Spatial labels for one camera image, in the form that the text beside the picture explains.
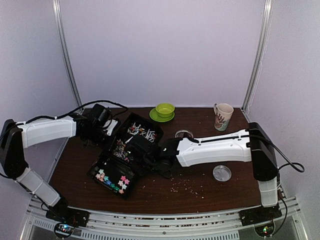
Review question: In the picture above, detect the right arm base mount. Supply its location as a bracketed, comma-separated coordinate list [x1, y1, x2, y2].
[238, 204, 283, 238]

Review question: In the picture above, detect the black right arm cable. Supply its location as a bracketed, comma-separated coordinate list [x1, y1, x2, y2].
[247, 133, 306, 173]

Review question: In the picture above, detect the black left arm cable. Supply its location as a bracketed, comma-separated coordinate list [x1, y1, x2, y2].
[0, 99, 130, 181]

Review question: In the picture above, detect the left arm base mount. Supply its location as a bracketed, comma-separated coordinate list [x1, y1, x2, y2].
[41, 197, 90, 240]

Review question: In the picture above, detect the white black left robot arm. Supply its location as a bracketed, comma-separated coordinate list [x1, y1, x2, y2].
[0, 104, 120, 222]

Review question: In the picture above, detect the left aluminium frame post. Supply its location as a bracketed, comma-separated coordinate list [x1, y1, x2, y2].
[52, 0, 82, 107]

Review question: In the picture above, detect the front aluminium rail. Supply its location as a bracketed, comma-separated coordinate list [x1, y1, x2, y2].
[24, 208, 303, 240]

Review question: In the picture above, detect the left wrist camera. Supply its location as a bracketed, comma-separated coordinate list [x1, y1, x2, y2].
[103, 119, 121, 136]

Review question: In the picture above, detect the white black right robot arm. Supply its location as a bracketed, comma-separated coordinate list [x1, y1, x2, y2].
[125, 122, 278, 221]

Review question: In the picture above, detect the black three-compartment candy tray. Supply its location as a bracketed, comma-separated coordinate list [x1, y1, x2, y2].
[87, 113, 164, 199]

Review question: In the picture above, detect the right aluminium frame post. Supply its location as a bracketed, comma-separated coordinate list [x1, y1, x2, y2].
[242, 0, 274, 115]

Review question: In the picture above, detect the aluminium frame post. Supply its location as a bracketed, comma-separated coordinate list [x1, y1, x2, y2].
[242, 0, 274, 115]
[52, 0, 82, 107]

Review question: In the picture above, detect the clear plastic jar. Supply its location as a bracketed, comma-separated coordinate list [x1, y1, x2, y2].
[174, 129, 194, 138]

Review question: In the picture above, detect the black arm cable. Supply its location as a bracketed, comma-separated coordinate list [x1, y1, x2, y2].
[247, 133, 306, 173]
[0, 99, 130, 181]

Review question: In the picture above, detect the silver jar lid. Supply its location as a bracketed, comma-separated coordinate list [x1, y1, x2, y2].
[212, 165, 232, 182]

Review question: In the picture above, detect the coral pattern ceramic mug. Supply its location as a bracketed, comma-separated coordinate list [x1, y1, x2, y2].
[213, 103, 234, 132]

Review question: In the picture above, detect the green bowl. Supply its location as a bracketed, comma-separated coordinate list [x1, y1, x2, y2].
[155, 103, 175, 118]

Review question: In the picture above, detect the green saucer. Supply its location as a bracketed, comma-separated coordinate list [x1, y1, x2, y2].
[149, 108, 175, 123]

